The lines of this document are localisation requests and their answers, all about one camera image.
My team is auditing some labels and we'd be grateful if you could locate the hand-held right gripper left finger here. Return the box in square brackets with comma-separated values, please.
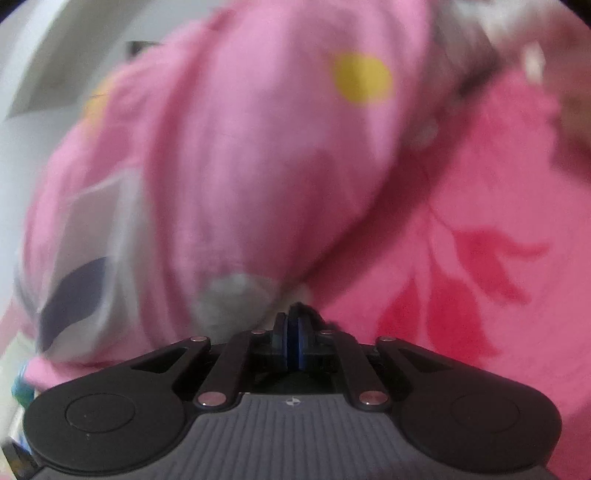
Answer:
[130, 313, 293, 411]

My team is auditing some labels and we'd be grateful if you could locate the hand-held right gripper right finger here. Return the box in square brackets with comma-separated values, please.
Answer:
[295, 314, 455, 411]

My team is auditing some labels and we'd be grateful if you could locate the pink floral duvet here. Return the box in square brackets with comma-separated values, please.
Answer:
[14, 0, 504, 365]

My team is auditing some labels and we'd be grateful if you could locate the pink floral bed sheet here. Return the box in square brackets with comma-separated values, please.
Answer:
[295, 69, 591, 480]

